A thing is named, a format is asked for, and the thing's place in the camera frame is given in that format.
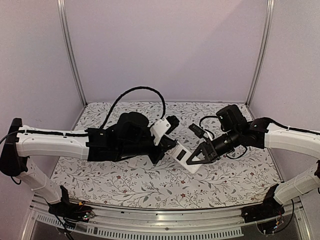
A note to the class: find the white red remote control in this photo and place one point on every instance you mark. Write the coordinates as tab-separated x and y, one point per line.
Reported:
181	154

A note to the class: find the floral patterned table mat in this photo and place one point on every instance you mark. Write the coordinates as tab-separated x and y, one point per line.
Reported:
167	185

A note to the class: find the white battery cover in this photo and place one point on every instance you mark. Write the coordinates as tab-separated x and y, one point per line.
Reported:
132	163

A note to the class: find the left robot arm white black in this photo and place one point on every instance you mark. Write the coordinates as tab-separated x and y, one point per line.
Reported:
129	137

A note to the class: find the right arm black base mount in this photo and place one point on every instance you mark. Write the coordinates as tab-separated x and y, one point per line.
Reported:
267	209

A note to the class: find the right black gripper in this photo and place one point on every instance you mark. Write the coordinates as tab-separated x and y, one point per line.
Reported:
208	152

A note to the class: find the aluminium frame post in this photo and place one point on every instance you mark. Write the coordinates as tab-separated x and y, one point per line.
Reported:
262	51
61	5

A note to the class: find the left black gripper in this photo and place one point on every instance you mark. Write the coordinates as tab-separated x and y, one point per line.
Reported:
165	142

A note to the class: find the right aluminium frame post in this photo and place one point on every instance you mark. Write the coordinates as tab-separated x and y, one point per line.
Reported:
262	51

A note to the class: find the front aluminium rail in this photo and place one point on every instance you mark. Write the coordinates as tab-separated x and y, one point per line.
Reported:
126	223

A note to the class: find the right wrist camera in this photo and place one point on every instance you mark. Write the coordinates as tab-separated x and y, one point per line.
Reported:
201	133

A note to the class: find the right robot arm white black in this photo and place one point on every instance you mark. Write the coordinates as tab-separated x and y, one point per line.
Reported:
263	133

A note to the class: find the left aluminium frame post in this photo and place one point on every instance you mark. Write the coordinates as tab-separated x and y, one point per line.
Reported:
61	5

